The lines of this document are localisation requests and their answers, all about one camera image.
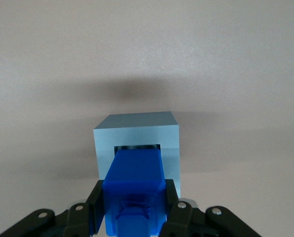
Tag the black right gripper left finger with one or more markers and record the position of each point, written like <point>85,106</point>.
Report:
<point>75,222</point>

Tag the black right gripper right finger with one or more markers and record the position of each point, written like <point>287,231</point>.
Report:
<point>186,222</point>

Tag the blue plastic insert part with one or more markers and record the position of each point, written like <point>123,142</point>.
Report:
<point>137,177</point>

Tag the gray square base block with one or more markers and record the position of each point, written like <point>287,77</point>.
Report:
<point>137,133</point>

